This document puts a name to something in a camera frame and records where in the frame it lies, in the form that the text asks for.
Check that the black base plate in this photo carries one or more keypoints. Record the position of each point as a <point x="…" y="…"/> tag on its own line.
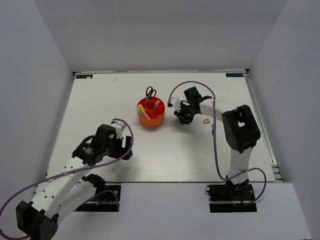
<point x="107" y="202"/>
<point x="221" y="201"/>

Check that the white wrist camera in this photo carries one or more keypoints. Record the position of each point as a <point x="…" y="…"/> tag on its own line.
<point x="120" y="127"/>
<point x="174" y="102"/>

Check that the black handled scissors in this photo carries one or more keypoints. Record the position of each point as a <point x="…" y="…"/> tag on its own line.
<point x="150" y="92"/>

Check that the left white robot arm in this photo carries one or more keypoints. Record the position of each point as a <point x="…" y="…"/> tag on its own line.
<point x="39" y="218"/>

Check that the orange round desk organizer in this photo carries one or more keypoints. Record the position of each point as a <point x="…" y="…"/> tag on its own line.
<point x="157" y="114"/>

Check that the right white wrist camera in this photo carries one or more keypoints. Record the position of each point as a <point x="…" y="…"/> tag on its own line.
<point x="174" y="102"/>

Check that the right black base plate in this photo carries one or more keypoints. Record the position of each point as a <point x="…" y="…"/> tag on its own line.
<point x="221" y="201"/>

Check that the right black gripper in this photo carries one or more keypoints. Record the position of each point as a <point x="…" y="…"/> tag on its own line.
<point x="183" y="120"/>

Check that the right blue corner label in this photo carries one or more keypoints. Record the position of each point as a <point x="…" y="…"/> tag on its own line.
<point x="234" y="75"/>

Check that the yellow pink highlighter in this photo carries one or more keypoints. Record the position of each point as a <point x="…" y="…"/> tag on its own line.
<point x="142" y="112"/>

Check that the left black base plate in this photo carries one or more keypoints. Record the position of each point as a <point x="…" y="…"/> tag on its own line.
<point x="107" y="202"/>

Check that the blue corner label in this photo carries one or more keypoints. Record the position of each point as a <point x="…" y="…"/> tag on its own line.
<point x="84" y="76"/>
<point x="234" y="75"/>

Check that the beige barcode eraser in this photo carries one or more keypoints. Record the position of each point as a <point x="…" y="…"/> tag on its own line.
<point x="206" y="121"/>

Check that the left blue corner label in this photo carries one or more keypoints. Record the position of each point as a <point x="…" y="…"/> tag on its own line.
<point x="84" y="76"/>

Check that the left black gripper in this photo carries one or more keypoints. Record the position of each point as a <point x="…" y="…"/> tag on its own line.
<point x="122" y="151"/>

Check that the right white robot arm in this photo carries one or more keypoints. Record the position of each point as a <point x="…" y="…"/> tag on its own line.
<point x="240" y="129"/>

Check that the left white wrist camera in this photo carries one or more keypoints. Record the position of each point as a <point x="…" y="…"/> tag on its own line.
<point x="120" y="127"/>

